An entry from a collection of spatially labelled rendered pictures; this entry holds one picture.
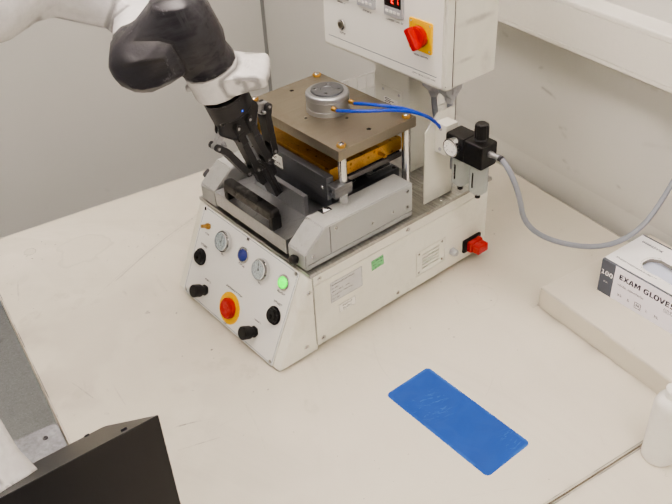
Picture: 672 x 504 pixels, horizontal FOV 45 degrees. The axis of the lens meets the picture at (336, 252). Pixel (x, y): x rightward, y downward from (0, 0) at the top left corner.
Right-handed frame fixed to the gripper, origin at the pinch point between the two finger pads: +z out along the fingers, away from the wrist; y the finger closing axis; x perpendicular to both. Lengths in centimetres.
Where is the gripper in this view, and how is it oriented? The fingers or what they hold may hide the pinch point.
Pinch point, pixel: (268, 178)
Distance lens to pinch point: 146.2
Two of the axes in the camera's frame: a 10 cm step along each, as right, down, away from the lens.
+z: 3.0, 6.2, 7.2
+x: 6.5, 4.3, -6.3
